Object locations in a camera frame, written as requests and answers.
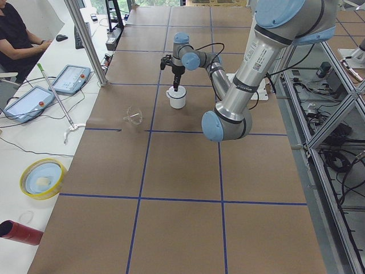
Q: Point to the blue teach pendant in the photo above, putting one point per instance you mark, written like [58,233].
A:
[29,105]
[71,79]

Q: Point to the far blue teach pendant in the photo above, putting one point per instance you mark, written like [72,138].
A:
[71,79]

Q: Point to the yellow tape roll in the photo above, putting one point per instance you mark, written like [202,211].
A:
[43,179]

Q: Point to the seated person black shirt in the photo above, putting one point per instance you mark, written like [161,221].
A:
[20,49]

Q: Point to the white enamel mug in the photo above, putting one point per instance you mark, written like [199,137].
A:
[177,103]

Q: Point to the black computer mouse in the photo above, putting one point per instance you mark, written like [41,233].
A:
[61,37]

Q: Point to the near blue teach pendant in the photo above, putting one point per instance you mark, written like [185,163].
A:
[29,105]

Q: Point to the long grabber stick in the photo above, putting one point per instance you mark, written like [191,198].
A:
[73,126]

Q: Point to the white mug lid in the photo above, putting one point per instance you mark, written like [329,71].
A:
[176,94]

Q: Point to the red cylinder tube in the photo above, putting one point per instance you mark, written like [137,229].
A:
[14,231]

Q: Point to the aluminium frame post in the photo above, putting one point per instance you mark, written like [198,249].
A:
[78,20]

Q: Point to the black keyboard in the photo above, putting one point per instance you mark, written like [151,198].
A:
[78,40]

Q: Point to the aluminium side rail frame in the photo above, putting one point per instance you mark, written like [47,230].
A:
[321,93]

